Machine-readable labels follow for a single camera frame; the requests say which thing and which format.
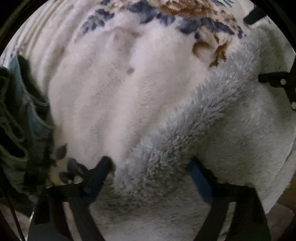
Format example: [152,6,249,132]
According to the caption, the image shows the grey fluffy fleece pants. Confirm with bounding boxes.
[91,23,295,240]

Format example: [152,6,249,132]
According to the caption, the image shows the dark green clothing pile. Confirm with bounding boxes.
[1,55,53,208]

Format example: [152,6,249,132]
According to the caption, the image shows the floral plush bed blanket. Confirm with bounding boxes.
[0,0,262,186]

